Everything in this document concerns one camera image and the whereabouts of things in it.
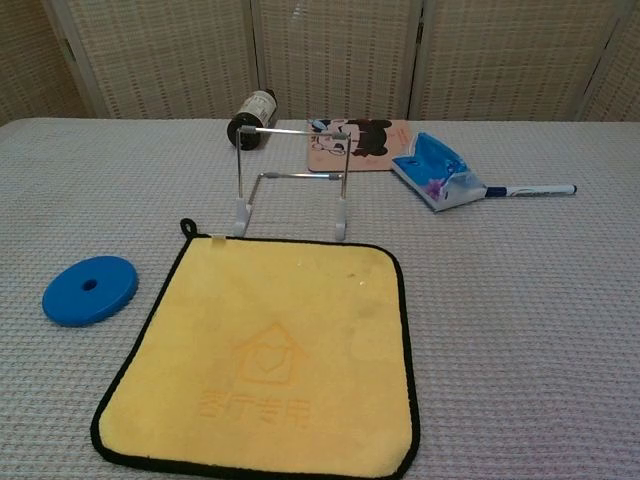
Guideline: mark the yellow black-edged cloth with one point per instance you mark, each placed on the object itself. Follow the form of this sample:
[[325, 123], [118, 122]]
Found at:
[[260, 320]]

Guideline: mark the pink cartoon mouse pad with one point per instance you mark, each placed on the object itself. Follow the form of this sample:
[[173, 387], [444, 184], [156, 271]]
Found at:
[[375, 145]]

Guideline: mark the blue tissue pack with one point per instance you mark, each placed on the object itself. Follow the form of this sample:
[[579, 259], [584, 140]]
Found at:
[[430, 165]]

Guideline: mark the dark glass bottle with label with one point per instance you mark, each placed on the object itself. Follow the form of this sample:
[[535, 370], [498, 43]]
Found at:
[[260, 107]]

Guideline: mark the white woven tablecloth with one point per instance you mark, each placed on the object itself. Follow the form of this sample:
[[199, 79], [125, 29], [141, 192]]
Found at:
[[500, 325]]

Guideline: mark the blue and white marker pen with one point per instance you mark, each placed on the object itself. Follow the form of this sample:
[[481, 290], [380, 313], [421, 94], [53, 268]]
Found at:
[[535, 190]]

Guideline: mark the blue round disc with hole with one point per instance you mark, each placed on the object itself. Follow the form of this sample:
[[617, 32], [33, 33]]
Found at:
[[75, 295]]

